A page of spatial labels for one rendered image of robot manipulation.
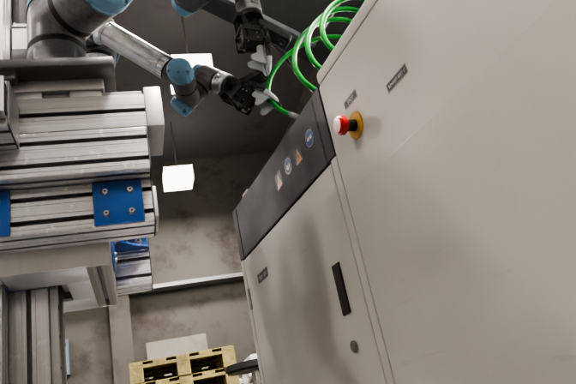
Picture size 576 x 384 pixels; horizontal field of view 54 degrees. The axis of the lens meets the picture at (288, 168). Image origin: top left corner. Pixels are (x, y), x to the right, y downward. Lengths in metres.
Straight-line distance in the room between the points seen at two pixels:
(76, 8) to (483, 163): 0.84
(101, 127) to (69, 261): 0.26
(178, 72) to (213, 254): 8.10
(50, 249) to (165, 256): 8.50
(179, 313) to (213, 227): 1.54
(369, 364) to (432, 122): 0.47
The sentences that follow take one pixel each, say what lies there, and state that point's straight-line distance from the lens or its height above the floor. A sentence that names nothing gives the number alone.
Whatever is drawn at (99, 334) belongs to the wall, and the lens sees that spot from 9.41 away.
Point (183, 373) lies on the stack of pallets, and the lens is 4.93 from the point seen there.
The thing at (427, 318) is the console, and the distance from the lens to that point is 0.91.
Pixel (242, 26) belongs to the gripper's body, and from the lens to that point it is 1.68.
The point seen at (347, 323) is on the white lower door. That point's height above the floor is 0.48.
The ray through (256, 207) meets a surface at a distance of 1.56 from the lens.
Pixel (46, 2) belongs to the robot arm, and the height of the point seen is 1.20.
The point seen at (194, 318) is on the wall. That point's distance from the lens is 9.45.
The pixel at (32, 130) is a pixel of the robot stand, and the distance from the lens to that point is 1.14.
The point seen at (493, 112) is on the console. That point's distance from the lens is 0.77.
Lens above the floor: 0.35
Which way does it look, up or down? 23 degrees up
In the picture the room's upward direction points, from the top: 12 degrees counter-clockwise
